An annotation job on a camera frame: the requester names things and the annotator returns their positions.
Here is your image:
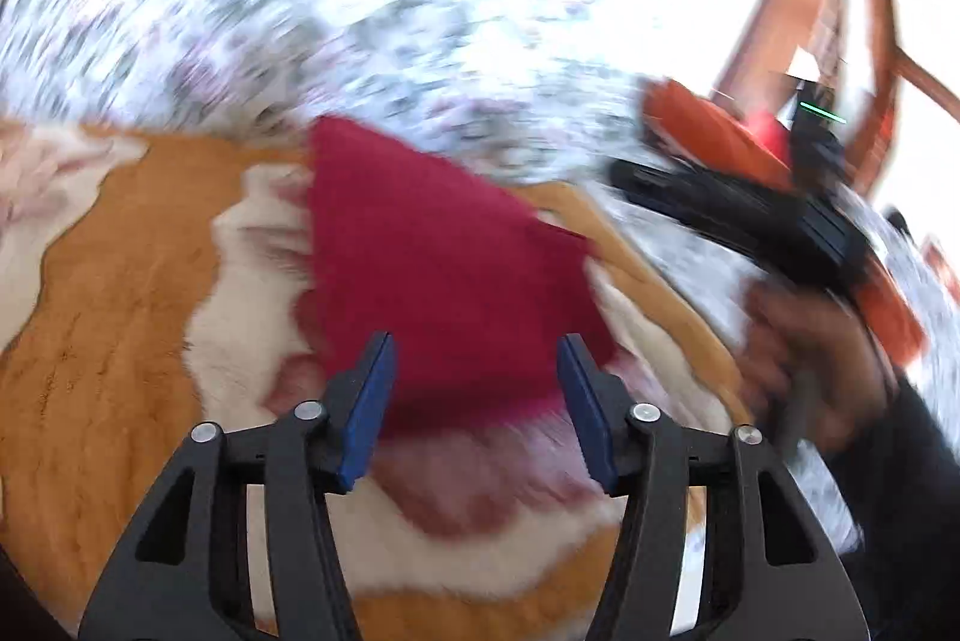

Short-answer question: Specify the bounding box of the orange red pillow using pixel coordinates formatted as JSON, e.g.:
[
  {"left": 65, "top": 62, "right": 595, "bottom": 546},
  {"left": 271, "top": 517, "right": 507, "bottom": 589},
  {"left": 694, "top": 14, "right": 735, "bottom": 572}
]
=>
[{"left": 641, "top": 79, "right": 928, "bottom": 368}]

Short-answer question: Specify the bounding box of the orange cream fleece blanket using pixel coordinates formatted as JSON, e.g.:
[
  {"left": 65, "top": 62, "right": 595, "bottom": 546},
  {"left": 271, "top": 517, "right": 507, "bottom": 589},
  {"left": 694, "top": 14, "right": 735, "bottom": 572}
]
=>
[{"left": 2, "top": 128, "right": 745, "bottom": 639}]

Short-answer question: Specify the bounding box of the dark red knit sweater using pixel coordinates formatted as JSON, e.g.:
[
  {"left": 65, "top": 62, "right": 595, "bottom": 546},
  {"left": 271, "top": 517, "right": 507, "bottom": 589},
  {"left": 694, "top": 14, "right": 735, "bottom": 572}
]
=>
[{"left": 295, "top": 116, "right": 619, "bottom": 438}]

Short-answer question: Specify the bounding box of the wooden headboard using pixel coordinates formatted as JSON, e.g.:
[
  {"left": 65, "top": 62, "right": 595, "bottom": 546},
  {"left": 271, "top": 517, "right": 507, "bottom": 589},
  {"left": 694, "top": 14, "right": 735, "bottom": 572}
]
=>
[{"left": 711, "top": 0, "right": 958, "bottom": 196}]

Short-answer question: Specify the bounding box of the right forearm dark sleeve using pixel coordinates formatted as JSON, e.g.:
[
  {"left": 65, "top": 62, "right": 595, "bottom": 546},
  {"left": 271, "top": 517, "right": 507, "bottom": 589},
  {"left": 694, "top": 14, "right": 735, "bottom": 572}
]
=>
[{"left": 827, "top": 381, "right": 958, "bottom": 639}]

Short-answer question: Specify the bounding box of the floral grey bedsheet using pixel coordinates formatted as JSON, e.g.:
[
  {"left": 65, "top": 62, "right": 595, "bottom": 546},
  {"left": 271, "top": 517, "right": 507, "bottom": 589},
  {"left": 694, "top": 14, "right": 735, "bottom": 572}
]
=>
[{"left": 0, "top": 0, "right": 960, "bottom": 560}]

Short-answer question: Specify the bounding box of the person's right hand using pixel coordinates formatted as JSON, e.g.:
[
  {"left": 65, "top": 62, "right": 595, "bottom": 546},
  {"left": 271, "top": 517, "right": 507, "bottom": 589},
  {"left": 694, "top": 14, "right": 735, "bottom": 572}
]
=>
[{"left": 737, "top": 279, "right": 898, "bottom": 456}]

